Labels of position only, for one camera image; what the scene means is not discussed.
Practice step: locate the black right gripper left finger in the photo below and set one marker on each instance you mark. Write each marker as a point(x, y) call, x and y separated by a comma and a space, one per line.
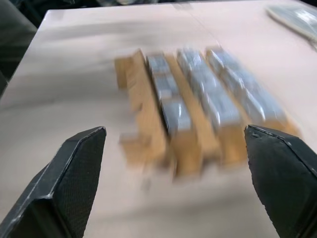
point(64, 188)

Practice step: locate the grey grid-pattern pouch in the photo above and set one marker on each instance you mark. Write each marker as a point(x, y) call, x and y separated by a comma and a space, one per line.
point(297, 22)

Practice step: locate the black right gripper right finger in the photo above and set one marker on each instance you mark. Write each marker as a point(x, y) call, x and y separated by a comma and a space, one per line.
point(284, 183)

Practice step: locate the wooden rack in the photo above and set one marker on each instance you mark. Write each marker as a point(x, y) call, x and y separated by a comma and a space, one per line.
point(188, 148)

